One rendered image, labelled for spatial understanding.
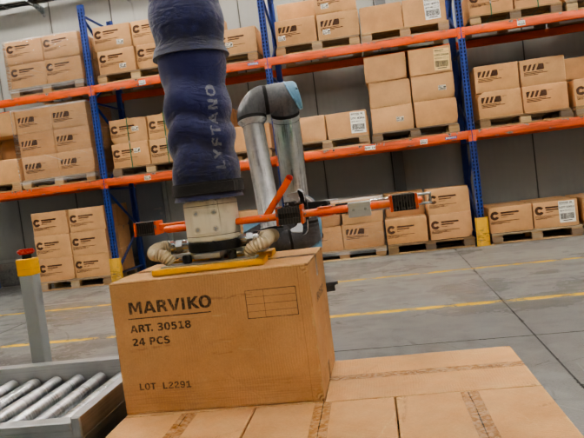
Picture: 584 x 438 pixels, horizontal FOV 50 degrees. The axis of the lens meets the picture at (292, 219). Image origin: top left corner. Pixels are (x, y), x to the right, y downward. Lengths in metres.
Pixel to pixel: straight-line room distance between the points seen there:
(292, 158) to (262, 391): 1.06
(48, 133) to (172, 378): 8.56
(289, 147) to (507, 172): 8.12
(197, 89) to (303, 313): 0.73
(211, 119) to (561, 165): 9.07
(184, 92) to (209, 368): 0.82
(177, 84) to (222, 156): 0.25
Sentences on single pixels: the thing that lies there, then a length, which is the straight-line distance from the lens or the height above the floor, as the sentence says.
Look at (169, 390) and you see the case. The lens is 1.95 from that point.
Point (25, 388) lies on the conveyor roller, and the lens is 2.60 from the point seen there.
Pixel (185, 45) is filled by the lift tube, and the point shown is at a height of 1.61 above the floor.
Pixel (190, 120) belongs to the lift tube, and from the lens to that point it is 1.92.
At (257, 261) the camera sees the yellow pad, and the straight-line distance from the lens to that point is 1.84.
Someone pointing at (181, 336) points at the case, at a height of 0.77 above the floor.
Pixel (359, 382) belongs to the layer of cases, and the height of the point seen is 0.54.
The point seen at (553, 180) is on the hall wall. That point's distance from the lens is 10.64.
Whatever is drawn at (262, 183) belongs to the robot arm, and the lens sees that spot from 2.40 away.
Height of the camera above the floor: 1.17
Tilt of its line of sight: 3 degrees down
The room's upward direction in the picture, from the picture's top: 7 degrees counter-clockwise
